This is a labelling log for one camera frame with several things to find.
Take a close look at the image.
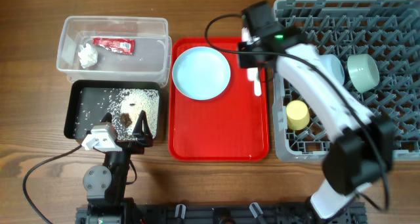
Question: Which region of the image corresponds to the white rice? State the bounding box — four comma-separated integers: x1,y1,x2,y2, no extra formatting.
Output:
107,89,159,141

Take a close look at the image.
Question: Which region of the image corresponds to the white plastic spoon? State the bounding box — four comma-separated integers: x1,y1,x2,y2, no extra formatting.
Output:
253,68,262,97

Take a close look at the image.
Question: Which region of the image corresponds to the light blue plate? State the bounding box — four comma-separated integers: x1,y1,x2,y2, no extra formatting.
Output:
172,47,231,101

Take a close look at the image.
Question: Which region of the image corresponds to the white napkin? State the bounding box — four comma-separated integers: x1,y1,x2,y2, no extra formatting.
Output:
77,43,98,68

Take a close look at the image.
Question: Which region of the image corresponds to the red ketchup packet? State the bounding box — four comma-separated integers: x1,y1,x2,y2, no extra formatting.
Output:
93,37,135,55

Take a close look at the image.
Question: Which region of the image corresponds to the yellow plastic cup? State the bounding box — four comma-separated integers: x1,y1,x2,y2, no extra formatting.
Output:
286,100,310,130

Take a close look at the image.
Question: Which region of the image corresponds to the light blue small bowl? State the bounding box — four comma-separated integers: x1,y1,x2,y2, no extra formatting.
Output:
320,54,345,85

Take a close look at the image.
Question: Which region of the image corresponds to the mint green bowl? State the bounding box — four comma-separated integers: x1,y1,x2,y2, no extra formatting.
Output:
347,54,379,93

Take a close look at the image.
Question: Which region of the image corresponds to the white plastic fork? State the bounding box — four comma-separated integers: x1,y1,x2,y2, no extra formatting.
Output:
247,68,259,81

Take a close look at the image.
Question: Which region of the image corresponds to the brown food scrap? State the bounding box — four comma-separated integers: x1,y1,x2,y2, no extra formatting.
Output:
120,113,133,128

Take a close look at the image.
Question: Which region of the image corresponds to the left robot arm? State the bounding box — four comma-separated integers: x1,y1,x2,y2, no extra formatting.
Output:
75,111,154,224

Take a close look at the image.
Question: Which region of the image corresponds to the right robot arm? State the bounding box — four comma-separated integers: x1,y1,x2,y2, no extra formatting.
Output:
238,1,394,221

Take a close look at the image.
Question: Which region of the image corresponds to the black plastic tray bin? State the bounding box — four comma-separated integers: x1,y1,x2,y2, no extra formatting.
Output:
64,80,160,143

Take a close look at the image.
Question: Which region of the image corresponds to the red serving tray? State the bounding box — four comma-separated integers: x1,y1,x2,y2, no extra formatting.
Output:
168,54,270,162

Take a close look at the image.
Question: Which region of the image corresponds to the clear plastic bin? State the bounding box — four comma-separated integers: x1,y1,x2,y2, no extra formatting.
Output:
56,16,172,87

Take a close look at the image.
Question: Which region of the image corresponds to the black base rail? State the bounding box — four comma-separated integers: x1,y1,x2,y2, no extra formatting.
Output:
75,202,368,224

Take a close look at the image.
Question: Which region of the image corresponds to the left black cable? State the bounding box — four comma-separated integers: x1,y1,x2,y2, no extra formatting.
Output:
22,144,83,224

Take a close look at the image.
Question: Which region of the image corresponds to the black cable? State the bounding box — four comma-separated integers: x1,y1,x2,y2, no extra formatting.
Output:
204,13,391,212
22,144,83,224

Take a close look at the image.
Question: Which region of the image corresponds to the right black cable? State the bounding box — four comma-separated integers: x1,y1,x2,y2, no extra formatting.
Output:
204,13,391,212

